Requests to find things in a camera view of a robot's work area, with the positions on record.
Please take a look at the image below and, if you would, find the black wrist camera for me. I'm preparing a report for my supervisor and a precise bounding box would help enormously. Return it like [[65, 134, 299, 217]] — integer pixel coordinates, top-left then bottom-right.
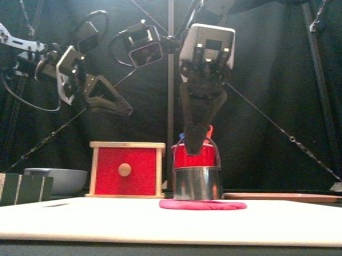
[[119, 20, 165, 69], [72, 19, 104, 55]]

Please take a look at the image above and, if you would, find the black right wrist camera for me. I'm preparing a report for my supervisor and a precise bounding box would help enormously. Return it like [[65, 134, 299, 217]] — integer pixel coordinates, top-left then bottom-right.
[[119, 20, 165, 69]]

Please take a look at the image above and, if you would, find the diagonal guy wire with turnbuckle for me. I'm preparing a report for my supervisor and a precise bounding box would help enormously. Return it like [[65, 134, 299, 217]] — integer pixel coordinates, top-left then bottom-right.
[[4, 68, 139, 173], [226, 82, 342, 183]]

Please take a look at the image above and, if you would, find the slanted black frame pole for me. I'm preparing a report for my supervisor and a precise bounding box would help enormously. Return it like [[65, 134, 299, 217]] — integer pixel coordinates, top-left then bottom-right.
[[300, 1, 338, 166]]

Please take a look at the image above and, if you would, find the brown wooden tray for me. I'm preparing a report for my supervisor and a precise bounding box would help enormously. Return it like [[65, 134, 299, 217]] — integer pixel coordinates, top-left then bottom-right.
[[221, 192, 342, 205]]

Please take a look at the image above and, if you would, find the vertical metal frame pole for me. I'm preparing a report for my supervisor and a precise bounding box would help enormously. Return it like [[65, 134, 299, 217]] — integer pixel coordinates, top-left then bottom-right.
[[165, 0, 176, 193]]

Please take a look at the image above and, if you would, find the dark green striped block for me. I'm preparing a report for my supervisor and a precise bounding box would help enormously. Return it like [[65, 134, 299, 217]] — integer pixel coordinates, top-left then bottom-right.
[[0, 172, 55, 207]]

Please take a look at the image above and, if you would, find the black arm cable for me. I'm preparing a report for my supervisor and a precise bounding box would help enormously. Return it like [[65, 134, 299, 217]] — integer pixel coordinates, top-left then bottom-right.
[[0, 71, 63, 113]]

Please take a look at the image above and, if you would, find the grey bowl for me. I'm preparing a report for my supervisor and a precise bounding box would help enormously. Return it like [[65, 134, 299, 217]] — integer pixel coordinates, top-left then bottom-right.
[[22, 167, 89, 196]]

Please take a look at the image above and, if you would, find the red cup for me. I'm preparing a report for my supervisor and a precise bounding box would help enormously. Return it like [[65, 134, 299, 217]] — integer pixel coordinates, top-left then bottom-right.
[[171, 142, 220, 169]]

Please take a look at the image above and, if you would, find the red drawer with wooden knob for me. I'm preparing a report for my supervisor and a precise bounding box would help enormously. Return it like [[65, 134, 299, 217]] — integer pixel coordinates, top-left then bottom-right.
[[95, 147, 159, 196]]

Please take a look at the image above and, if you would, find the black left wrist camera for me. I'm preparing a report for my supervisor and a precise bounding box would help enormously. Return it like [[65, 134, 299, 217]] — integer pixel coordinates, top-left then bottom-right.
[[72, 19, 104, 55]]

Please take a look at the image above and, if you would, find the orange tool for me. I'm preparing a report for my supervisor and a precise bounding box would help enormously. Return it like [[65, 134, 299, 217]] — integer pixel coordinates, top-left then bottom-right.
[[204, 124, 215, 143]]

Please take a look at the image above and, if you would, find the wooden drawer box frame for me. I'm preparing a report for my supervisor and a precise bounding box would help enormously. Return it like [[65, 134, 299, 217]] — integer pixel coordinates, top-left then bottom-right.
[[87, 140, 167, 199]]

